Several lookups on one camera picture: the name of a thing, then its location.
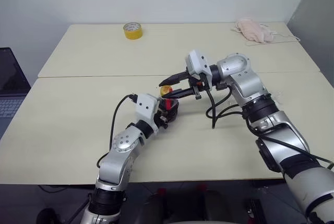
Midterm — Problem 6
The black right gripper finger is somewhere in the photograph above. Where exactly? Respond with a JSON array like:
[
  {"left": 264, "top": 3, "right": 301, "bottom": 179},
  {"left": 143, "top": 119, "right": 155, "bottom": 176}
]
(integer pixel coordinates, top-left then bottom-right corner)
[
  {"left": 162, "top": 87, "right": 197, "bottom": 99},
  {"left": 159, "top": 70, "right": 189, "bottom": 87}
]

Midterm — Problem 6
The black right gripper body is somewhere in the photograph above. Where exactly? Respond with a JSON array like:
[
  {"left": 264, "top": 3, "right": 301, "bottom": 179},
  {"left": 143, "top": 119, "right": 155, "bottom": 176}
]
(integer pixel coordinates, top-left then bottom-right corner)
[{"left": 187, "top": 73, "right": 210, "bottom": 101}]

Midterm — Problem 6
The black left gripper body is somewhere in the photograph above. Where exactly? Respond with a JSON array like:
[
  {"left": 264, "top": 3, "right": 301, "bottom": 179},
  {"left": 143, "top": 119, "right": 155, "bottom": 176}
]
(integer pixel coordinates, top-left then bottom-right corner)
[{"left": 153, "top": 108, "right": 171, "bottom": 129}]

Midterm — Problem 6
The plastic cola bottle red label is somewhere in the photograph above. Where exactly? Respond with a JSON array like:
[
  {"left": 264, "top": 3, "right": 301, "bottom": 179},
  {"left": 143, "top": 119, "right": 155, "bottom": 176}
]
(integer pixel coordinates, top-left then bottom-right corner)
[{"left": 159, "top": 85, "right": 181, "bottom": 117}]

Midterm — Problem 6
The yellow tape roll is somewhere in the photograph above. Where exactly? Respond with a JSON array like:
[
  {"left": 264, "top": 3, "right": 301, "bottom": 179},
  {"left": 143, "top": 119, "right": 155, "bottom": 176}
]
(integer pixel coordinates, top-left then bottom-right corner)
[{"left": 123, "top": 21, "right": 144, "bottom": 40}]

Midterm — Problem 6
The pink crumpled cloth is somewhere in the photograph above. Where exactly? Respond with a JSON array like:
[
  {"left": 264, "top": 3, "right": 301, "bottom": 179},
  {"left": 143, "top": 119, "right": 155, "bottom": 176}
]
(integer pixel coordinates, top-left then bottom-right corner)
[{"left": 231, "top": 18, "right": 277, "bottom": 44}]

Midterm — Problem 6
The grey laptop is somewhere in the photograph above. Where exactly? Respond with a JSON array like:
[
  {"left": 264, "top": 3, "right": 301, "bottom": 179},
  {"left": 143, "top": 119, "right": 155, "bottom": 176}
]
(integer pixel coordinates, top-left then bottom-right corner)
[{"left": 0, "top": 47, "right": 32, "bottom": 141}]

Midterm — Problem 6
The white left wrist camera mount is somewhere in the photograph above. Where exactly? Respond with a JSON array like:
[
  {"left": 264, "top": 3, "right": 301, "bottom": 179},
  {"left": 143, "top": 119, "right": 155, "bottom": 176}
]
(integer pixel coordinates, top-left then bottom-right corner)
[{"left": 135, "top": 93, "right": 162, "bottom": 134}]

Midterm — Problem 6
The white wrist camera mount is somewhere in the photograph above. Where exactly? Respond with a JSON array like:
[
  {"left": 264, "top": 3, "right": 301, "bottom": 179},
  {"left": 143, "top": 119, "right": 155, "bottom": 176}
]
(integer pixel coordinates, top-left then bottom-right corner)
[
  {"left": 135, "top": 93, "right": 162, "bottom": 134},
  {"left": 185, "top": 50, "right": 211, "bottom": 90}
]

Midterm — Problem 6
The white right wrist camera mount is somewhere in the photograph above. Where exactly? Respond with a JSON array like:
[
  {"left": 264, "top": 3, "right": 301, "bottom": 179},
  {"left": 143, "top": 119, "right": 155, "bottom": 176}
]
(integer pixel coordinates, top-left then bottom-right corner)
[{"left": 185, "top": 50, "right": 211, "bottom": 90}]

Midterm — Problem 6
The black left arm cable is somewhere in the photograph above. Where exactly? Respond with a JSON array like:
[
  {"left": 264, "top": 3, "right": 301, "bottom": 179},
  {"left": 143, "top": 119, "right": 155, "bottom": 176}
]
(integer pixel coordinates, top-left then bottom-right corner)
[{"left": 96, "top": 93, "right": 138, "bottom": 169}]

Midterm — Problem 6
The thin white cord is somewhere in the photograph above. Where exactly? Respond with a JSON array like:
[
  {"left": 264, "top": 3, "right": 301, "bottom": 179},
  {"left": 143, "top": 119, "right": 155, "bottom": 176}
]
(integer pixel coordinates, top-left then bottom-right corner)
[{"left": 245, "top": 29, "right": 301, "bottom": 46}]

